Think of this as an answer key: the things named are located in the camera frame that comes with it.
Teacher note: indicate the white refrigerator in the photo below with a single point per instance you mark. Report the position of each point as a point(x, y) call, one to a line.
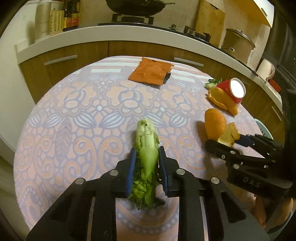
point(16, 100)

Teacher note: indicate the green leafy vegetable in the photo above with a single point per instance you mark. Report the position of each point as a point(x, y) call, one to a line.
point(146, 173)

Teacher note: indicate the soy sauce bottle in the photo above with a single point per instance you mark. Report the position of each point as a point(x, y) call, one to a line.
point(75, 12)

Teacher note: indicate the white upper cabinet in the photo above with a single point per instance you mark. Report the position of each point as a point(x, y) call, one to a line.
point(260, 10)

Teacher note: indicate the red tray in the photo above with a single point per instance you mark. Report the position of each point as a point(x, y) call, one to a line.
point(275, 86)

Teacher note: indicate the light blue plastic basket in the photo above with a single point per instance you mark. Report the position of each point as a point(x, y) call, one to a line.
point(264, 130)

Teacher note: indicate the dark sauce bottle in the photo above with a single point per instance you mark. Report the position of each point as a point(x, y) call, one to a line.
point(67, 17)

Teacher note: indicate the dark window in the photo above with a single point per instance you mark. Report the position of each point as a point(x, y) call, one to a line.
point(280, 51)

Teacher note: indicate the red white paper cup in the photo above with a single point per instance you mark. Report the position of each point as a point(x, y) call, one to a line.
point(235, 88)

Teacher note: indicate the black gas stove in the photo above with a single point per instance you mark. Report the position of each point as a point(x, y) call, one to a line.
point(158, 34)

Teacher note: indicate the orange peel piece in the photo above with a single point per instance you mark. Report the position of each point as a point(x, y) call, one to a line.
point(222, 100)
point(218, 130)

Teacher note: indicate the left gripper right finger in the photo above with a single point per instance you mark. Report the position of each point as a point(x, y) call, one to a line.
point(208, 210)

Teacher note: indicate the orange snack packet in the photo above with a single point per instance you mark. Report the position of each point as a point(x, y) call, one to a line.
point(151, 72)

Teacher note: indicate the wooden cutting board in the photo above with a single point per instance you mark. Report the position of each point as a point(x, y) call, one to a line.
point(210, 20)

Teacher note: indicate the patterned pink tablecloth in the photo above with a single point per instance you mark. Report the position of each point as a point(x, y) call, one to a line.
point(86, 123)

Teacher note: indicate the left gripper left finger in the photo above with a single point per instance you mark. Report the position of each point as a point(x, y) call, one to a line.
point(87, 206)

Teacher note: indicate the brown rice cooker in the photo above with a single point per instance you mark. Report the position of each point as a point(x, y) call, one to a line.
point(238, 45)

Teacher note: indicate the beige perforated holder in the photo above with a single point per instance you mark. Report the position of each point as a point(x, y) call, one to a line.
point(56, 22)

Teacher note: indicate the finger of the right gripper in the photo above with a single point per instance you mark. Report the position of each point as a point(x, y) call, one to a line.
point(263, 145)
point(233, 156)

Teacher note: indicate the metal thermos canister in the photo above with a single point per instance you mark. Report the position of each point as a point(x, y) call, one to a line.
point(42, 19)

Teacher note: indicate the white electric kettle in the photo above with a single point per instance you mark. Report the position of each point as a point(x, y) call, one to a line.
point(266, 70)

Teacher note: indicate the black wok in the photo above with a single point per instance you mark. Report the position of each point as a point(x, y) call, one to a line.
point(136, 7)

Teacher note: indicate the person's right hand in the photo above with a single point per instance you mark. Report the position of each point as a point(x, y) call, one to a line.
point(264, 209)

